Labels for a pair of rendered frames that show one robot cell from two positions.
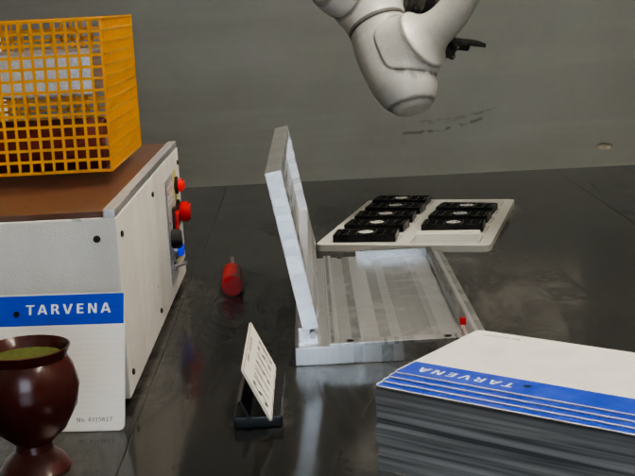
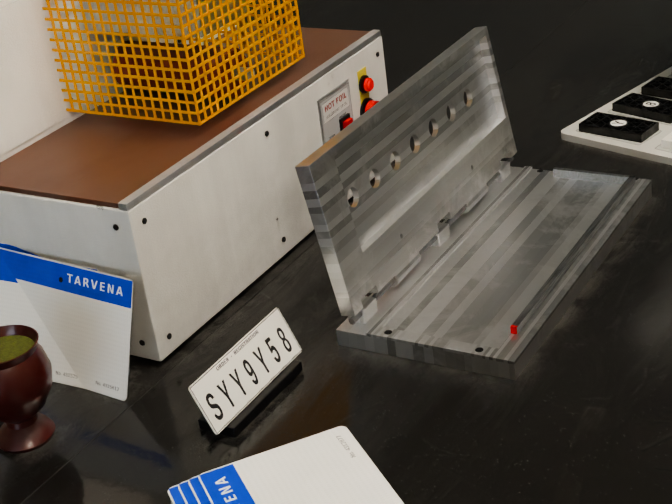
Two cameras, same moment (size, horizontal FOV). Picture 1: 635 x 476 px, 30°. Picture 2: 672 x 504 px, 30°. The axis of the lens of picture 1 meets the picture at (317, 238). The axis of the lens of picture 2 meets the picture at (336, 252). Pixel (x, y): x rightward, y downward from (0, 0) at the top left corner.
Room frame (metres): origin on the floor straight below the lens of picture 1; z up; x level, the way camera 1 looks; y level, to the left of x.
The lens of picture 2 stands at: (0.26, -0.62, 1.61)
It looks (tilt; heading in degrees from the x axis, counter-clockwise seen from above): 27 degrees down; 34
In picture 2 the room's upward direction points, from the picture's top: 8 degrees counter-clockwise
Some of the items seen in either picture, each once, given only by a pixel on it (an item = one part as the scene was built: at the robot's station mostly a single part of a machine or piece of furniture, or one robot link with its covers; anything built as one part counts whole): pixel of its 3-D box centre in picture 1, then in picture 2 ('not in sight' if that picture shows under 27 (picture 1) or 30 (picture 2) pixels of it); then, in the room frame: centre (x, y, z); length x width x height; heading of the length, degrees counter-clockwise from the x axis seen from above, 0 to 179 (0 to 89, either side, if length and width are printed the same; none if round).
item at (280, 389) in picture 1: (260, 392); (250, 387); (1.10, 0.06, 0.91); 0.13 x 0.04 x 0.03; 0
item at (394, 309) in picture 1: (379, 294); (505, 251); (1.44, -0.07, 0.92); 0.44 x 0.21 x 0.04; 0
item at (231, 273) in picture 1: (231, 271); not in sight; (1.62, 0.12, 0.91); 0.18 x 0.03 x 0.03; 3
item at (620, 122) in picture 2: (366, 235); (618, 126); (1.82, -0.08, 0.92); 0.10 x 0.05 x 0.01; 79
